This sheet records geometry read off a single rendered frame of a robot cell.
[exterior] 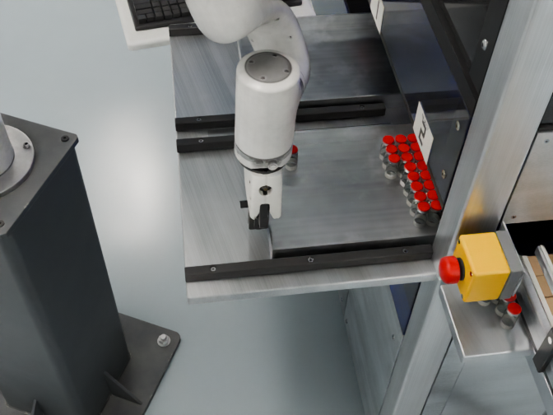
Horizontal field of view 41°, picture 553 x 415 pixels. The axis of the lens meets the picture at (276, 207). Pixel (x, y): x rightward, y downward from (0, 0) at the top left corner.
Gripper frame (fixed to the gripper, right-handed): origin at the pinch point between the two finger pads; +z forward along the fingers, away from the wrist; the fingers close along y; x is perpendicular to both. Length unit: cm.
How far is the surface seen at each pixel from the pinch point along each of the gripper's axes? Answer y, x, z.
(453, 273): -19.6, -24.7, -9.8
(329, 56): 44.1, -20.0, 4.0
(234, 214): 4.5, 3.5, 4.4
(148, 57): 157, 21, 95
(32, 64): 156, 65, 97
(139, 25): 67, 19, 12
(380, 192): 6.5, -22.4, 3.3
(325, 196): 6.6, -12.6, 3.7
